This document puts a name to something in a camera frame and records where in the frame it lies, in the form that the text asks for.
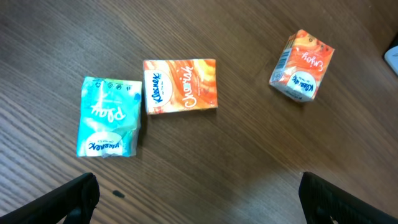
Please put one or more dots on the white barcode scanner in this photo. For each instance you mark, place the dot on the white barcode scanner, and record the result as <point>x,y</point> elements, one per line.
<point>391,55</point>

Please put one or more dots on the orange Kleenex Cherish pack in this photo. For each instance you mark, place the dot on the orange Kleenex Cherish pack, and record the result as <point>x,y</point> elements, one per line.
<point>180,85</point>

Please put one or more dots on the teal Kleenex tissue pack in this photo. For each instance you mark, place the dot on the teal Kleenex tissue pack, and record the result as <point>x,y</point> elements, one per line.
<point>110,117</point>

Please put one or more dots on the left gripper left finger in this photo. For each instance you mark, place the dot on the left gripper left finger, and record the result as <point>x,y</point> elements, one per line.
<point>73,202</point>

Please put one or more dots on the orange Kleenex Enjoy pack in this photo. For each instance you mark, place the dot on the orange Kleenex Enjoy pack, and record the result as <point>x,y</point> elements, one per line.
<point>301,66</point>

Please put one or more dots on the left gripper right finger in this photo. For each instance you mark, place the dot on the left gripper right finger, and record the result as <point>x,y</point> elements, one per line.
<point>324,203</point>

